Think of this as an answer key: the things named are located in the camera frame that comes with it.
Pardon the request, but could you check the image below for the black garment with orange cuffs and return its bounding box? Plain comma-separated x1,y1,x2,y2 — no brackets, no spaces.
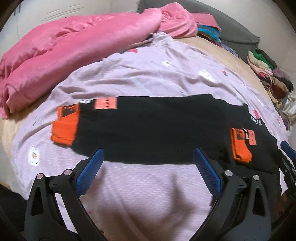
51,94,281,204

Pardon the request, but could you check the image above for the pile of folded clothes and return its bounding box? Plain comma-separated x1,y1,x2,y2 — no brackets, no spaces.
247,49,295,131

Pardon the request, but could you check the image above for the lilac strawberry print bedsheet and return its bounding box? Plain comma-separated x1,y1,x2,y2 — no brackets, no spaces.
12,34,287,240

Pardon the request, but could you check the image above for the dark floral cloth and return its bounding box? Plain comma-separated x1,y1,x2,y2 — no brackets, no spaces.
221,43,239,57

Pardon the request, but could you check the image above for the grey quilted headboard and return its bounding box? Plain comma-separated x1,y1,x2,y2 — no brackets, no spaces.
136,0,261,62

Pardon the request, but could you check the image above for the striped blue folded cloth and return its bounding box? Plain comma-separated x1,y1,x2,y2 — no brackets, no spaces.
197,25,222,47

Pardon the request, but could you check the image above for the pink fleece blanket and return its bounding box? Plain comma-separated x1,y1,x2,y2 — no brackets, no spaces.
1,2,197,118

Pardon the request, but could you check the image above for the white wardrobe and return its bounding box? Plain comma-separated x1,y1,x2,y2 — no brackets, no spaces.
1,1,111,45

